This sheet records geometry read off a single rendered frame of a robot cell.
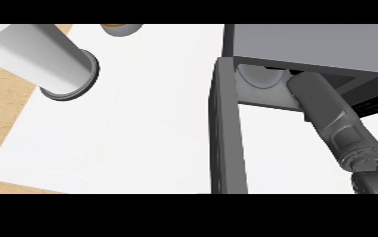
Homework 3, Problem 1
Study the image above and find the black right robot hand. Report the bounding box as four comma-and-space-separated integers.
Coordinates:
350, 170, 378, 195

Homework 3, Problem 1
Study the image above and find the dark grey microwave door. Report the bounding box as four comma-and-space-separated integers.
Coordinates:
206, 56, 251, 195

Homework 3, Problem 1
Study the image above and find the dark grey microwave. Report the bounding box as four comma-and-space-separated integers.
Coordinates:
220, 23, 378, 119

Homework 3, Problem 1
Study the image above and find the small grey round container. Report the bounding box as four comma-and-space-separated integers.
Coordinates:
99, 23, 144, 38

